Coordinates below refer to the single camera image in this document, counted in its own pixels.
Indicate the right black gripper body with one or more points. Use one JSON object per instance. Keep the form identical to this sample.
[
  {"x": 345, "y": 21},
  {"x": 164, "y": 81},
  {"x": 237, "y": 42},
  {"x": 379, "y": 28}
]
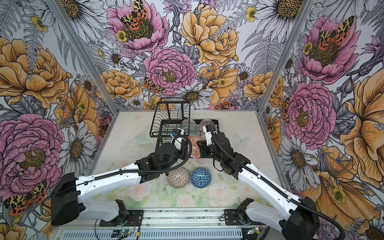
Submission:
[{"x": 207, "y": 151}]

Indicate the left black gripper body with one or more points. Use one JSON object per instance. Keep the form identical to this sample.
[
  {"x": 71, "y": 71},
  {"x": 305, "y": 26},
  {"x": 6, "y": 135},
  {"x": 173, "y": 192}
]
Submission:
[{"x": 182, "y": 154}]

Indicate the brown diamond pattern bowl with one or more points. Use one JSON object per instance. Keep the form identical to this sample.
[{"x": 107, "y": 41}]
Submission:
[{"x": 178, "y": 178}]

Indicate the orange red pattern bowl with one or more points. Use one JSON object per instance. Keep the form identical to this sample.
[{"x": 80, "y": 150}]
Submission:
[{"x": 195, "y": 148}]

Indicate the blue triangle pattern bowl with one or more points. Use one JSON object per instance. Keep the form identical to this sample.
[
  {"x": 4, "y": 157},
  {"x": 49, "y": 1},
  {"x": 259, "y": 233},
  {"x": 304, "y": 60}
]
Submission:
[{"x": 200, "y": 177}]

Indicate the green geometric pattern bowl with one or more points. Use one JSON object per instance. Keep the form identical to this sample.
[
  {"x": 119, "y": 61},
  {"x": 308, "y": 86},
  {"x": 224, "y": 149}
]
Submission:
[{"x": 190, "y": 127}]

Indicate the pink striped bowl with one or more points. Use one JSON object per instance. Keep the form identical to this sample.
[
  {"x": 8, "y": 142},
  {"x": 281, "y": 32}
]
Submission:
[{"x": 204, "y": 123}]

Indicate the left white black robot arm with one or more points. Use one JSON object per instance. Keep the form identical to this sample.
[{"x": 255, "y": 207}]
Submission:
[{"x": 73, "y": 197}]

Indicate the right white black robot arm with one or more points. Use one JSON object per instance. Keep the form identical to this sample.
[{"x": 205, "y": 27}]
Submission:
[{"x": 294, "y": 218}]

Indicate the green circuit board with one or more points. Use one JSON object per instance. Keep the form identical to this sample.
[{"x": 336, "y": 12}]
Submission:
[{"x": 121, "y": 234}]

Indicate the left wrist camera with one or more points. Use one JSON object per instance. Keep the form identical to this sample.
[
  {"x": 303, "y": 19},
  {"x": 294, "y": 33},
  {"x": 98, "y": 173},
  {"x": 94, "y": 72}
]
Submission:
[{"x": 178, "y": 136}]

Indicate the black wire dish rack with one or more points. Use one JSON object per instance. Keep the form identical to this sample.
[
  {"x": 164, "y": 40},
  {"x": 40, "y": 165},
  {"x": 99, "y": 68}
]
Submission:
[{"x": 169, "y": 113}]

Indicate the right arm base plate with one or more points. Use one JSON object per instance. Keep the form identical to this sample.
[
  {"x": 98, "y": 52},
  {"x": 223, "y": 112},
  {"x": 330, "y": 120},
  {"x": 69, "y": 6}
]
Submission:
[{"x": 234, "y": 217}]

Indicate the aluminium front rail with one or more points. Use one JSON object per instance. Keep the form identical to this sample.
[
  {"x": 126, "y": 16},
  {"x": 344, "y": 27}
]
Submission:
[{"x": 171, "y": 224}]

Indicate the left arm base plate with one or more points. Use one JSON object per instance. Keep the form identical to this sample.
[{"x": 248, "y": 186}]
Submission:
[{"x": 132, "y": 218}]

